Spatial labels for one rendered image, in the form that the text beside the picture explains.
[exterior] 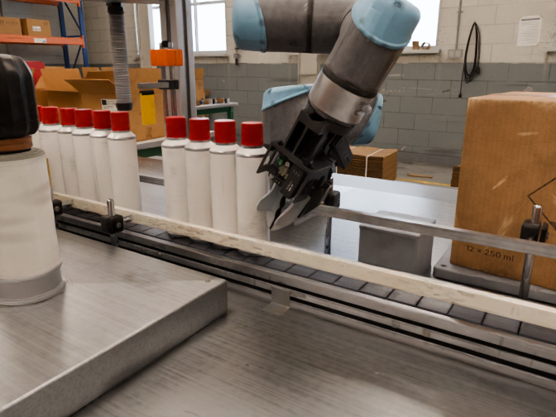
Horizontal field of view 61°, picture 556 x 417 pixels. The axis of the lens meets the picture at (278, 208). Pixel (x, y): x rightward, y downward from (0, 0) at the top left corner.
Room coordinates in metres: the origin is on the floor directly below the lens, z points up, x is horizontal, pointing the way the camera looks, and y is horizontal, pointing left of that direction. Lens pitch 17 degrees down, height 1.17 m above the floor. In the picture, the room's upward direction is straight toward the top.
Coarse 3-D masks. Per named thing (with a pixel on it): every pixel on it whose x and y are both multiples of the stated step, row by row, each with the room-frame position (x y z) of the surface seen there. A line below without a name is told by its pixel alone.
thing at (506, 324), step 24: (96, 216) 0.89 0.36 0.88; (168, 240) 0.76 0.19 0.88; (264, 264) 0.66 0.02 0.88; (288, 264) 0.66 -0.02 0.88; (360, 288) 0.58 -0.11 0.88; (384, 288) 0.58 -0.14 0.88; (456, 312) 0.51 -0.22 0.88; (480, 312) 0.51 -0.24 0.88; (528, 336) 0.46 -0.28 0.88; (552, 336) 0.46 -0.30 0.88
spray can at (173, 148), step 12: (168, 120) 0.78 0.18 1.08; (180, 120) 0.78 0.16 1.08; (168, 132) 0.78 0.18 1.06; (180, 132) 0.78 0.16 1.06; (168, 144) 0.77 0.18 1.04; (180, 144) 0.77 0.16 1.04; (168, 156) 0.77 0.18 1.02; (180, 156) 0.77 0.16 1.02; (168, 168) 0.77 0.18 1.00; (180, 168) 0.77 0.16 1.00; (168, 180) 0.77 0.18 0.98; (180, 180) 0.77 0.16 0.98; (168, 192) 0.78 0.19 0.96; (180, 192) 0.77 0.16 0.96; (168, 204) 0.78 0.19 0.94; (180, 204) 0.77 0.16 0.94; (168, 216) 0.78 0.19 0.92; (180, 216) 0.77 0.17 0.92
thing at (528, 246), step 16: (144, 176) 0.89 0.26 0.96; (320, 208) 0.69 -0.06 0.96; (336, 208) 0.67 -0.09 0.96; (384, 224) 0.63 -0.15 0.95; (400, 224) 0.62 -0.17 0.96; (416, 224) 0.61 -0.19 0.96; (432, 224) 0.60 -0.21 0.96; (464, 240) 0.57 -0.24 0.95; (480, 240) 0.56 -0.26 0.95; (496, 240) 0.55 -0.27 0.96; (512, 240) 0.54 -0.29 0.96; (528, 240) 0.54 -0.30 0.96; (544, 256) 0.52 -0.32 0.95
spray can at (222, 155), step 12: (216, 120) 0.74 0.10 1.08; (228, 120) 0.74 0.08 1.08; (216, 132) 0.73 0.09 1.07; (228, 132) 0.73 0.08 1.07; (216, 144) 0.73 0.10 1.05; (228, 144) 0.73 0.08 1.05; (216, 156) 0.72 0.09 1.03; (228, 156) 0.72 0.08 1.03; (216, 168) 0.72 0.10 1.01; (228, 168) 0.72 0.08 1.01; (216, 180) 0.72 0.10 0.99; (228, 180) 0.72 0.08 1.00; (216, 192) 0.72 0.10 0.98; (228, 192) 0.72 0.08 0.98; (216, 204) 0.72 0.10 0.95; (228, 204) 0.72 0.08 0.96; (216, 216) 0.72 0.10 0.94; (228, 216) 0.71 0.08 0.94; (216, 228) 0.72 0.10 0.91; (228, 228) 0.71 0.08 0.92
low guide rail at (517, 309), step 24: (144, 216) 0.79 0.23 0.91; (216, 240) 0.70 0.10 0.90; (240, 240) 0.68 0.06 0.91; (312, 264) 0.61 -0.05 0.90; (336, 264) 0.59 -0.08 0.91; (360, 264) 0.58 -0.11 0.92; (408, 288) 0.53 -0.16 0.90; (432, 288) 0.52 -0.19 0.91; (456, 288) 0.51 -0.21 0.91; (504, 312) 0.47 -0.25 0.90; (528, 312) 0.46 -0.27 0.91; (552, 312) 0.45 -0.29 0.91
